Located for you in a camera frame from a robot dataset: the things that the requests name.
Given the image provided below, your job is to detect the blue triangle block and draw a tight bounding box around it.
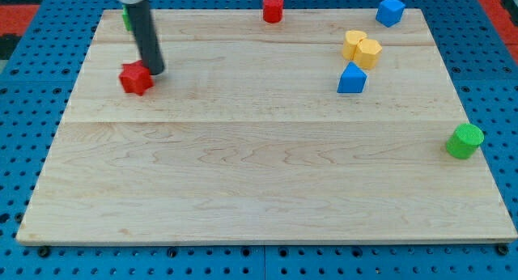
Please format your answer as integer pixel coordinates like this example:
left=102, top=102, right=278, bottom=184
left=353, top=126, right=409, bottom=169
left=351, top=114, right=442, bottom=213
left=337, top=62, right=367, bottom=94

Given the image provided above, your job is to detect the light wooden board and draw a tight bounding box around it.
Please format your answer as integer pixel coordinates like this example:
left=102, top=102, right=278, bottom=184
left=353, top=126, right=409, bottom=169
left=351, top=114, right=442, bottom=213
left=16, top=9, right=517, bottom=246

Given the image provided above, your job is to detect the red cylinder block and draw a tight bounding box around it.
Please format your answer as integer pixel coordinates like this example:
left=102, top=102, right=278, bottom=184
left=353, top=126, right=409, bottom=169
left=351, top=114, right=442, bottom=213
left=262, top=0, right=284, bottom=23

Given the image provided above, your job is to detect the yellow heart block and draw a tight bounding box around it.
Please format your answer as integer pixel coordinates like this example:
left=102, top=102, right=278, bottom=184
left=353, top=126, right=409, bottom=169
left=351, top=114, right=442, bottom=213
left=342, top=30, right=367, bottom=60

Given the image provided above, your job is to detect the red star block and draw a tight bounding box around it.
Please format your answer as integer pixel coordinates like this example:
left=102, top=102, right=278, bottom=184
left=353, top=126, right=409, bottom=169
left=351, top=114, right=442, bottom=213
left=118, top=60, right=154, bottom=96

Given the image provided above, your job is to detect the yellow hexagon block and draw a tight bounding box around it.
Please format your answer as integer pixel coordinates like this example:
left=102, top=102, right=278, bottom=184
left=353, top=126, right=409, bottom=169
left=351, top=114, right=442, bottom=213
left=353, top=39, right=383, bottom=70

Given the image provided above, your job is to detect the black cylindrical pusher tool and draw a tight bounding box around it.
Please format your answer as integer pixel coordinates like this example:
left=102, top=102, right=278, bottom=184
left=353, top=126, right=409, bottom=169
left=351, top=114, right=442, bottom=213
left=125, top=0, right=165, bottom=75

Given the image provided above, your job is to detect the green block behind tool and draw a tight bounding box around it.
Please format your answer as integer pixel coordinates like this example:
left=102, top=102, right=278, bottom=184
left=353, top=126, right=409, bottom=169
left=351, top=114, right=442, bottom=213
left=121, top=5, right=132, bottom=32

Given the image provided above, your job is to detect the blue cube block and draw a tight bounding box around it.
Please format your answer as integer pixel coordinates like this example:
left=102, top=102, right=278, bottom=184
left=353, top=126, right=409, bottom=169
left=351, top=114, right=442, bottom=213
left=376, top=0, right=406, bottom=28

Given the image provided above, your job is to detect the green cylinder block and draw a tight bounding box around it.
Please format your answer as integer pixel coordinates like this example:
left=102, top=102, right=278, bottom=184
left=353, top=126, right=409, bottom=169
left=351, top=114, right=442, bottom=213
left=445, top=123, right=485, bottom=159

